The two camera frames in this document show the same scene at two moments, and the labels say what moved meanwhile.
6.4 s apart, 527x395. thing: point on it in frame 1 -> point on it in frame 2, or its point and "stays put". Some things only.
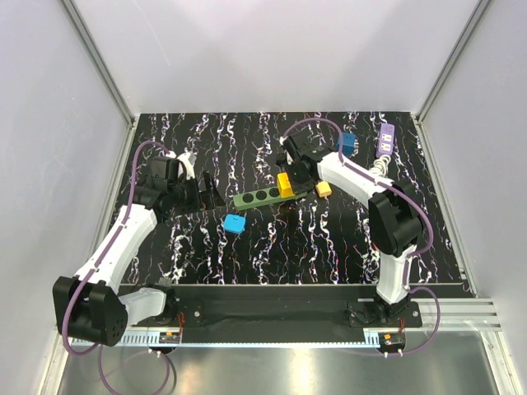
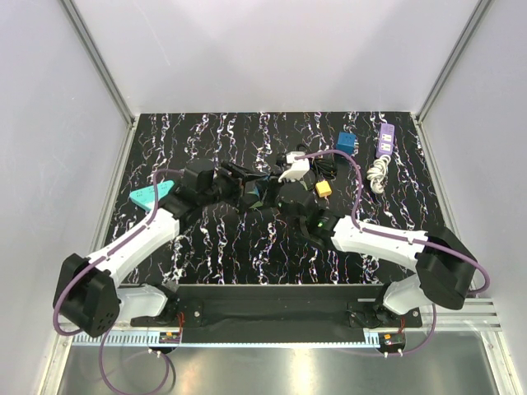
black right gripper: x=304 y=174 -> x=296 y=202
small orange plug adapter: x=324 y=188 stays put
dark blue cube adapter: x=348 y=141 stays put
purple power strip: x=385 y=141 stays put
